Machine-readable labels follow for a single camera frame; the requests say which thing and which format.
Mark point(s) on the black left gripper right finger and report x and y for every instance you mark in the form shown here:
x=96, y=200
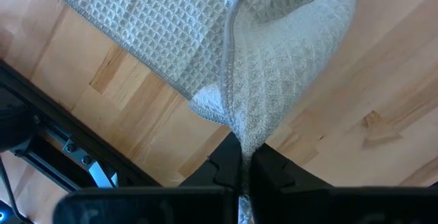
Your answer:
x=291, y=203

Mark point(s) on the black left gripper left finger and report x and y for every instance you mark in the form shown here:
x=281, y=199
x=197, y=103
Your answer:
x=205, y=203

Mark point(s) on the grey waffle-weave towel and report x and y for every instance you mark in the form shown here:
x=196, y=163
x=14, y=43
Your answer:
x=171, y=28

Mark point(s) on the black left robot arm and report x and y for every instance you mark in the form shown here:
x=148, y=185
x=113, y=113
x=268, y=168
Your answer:
x=13, y=121

